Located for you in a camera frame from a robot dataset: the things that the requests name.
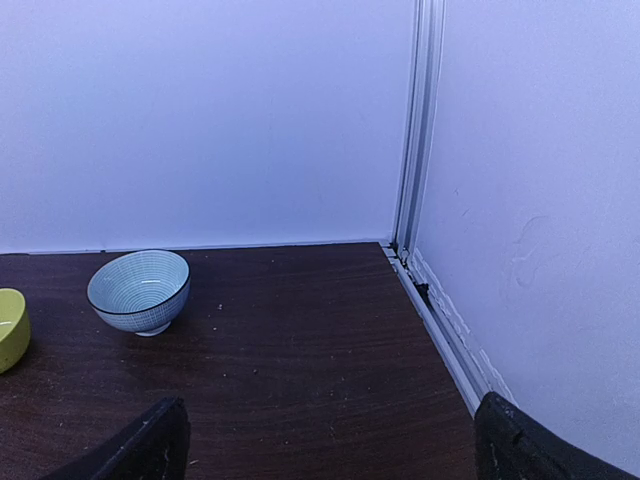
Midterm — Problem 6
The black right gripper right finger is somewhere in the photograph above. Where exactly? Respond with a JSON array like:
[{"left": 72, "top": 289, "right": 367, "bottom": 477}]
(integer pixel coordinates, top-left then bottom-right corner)
[{"left": 474, "top": 391, "right": 634, "bottom": 480}]

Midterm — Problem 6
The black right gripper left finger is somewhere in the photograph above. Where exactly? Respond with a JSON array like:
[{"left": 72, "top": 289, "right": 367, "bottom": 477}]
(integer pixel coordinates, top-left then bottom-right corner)
[{"left": 45, "top": 397, "right": 191, "bottom": 479}]

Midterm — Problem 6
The light blue patterned bowl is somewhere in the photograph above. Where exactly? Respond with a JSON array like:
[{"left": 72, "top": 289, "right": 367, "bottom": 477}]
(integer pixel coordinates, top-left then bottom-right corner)
[{"left": 86, "top": 249, "right": 191, "bottom": 337}]

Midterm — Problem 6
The lime green bowl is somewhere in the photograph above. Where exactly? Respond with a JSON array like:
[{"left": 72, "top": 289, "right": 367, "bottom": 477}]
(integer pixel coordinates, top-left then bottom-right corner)
[{"left": 0, "top": 288, "right": 31, "bottom": 374}]

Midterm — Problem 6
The right aluminium table rail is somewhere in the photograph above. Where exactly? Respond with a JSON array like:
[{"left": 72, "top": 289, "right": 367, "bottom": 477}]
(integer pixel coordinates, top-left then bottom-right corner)
[{"left": 380, "top": 243, "right": 516, "bottom": 413}]

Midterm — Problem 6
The right rear aluminium frame post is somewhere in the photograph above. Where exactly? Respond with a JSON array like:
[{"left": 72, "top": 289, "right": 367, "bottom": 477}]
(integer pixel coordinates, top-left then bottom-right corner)
[{"left": 391, "top": 1, "right": 446, "bottom": 260}]

